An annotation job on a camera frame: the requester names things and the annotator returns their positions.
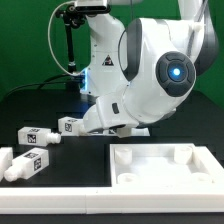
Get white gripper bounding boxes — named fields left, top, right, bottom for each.
left=83, top=91, right=137, bottom=132

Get white square tabletop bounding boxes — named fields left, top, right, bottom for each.
left=110, top=143, right=224, bottom=187

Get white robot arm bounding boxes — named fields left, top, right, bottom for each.
left=81, top=0, right=219, bottom=135

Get white sheet with tags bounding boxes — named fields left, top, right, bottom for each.
left=90, top=128, right=150, bottom=137

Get white U-shaped obstacle fence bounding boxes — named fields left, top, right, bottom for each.
left=0, top=146, right=224, bottom=216

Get white block at left edge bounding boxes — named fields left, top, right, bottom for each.
left=0, top=147, right=13, bottom=182

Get black cables on table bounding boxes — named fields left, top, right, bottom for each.
left=0, top=74, right=84, bottom=104

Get black camera stand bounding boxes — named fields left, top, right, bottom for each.
left=55, top=4, right=85, bottom=93

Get silver camera on stand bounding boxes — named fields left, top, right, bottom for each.
left=74, top=0, right=109, bottom=14

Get white cable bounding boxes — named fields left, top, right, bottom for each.
left=47, top=2, right=84, bottom=79

